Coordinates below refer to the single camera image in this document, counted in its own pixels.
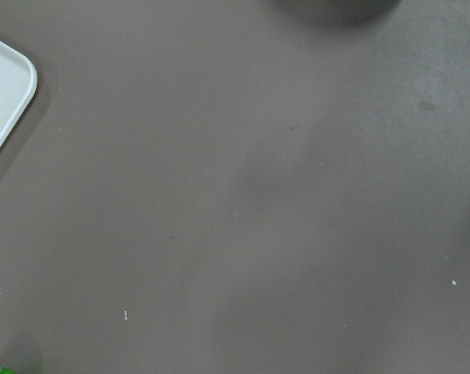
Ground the white rabbit tray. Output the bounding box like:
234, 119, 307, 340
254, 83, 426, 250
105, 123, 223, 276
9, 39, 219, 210
0, 41, 37, 149

